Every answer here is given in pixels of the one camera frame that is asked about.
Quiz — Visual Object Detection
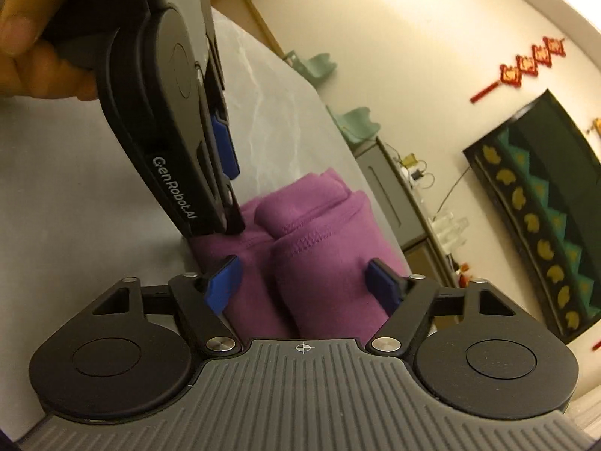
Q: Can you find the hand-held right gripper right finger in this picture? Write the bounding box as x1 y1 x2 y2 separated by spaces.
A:
366 257 518 358

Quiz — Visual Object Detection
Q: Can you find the wall TV with patterned cover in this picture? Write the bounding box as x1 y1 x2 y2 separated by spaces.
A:
462 87 601 345

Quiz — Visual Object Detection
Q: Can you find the red knot wall hanging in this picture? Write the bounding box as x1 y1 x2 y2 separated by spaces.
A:
470 35 566 104

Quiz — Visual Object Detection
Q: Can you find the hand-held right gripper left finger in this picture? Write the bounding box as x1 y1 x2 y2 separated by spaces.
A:
91 254 244 358

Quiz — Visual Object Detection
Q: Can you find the person's left hand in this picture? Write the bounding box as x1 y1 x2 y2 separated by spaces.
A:
0 0 103 101

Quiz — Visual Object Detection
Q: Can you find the black TV cable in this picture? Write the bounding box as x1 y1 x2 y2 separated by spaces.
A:
434 164 473 219

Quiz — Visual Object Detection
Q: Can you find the cluster of glass cups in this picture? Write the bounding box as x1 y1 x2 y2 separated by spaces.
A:
429 213 470 254

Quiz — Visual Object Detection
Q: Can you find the grey and brown TV cabinet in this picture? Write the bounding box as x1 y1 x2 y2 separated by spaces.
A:
354 138 463 287

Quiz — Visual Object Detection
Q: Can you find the white power strip with chargers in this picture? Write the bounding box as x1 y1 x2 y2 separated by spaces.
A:
399 162 429 189

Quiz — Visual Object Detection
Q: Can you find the purple hooded sweatshirt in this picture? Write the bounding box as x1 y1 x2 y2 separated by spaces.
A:
188 168 409 339

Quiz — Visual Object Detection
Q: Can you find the green plastic child chair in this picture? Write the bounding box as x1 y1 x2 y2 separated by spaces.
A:
284 51 338 90
327 104 381 148

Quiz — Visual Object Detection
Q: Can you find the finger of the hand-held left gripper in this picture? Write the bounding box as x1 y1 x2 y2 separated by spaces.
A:
197 112 246 236
194 0 229 119

